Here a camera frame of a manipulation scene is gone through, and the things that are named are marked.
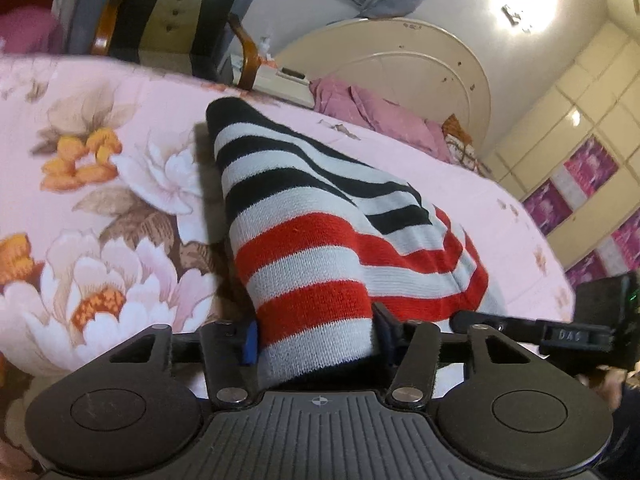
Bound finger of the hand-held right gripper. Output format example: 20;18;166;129
452;309;548;344

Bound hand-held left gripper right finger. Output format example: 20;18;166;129
372;302;533;409

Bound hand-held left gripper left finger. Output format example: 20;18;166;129
107;320;259;408

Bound red black white striped sweater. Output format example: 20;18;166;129
205;97;506;392

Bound person's right forearm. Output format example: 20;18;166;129
592;365;640;467

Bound cream wardrobe with purple panels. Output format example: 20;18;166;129
482;20;640;282

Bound orange patterned pillow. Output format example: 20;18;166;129
442;114;494;177

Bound pink pillow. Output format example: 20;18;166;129
350;85;442;154

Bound pink floral bedsheet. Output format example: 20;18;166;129
0;52;577;480

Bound pink crumpled blanket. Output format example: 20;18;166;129
309;77;372;122

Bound cream nightstand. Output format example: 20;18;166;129
252;66;317;109

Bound cream round headboard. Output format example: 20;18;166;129
272;17;493;162

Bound black leather armchair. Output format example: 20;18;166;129
90;0;264;92

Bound magenta pillow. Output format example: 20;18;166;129
0;7;64;55

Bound wall light fixture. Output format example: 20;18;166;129
501;4;534;34

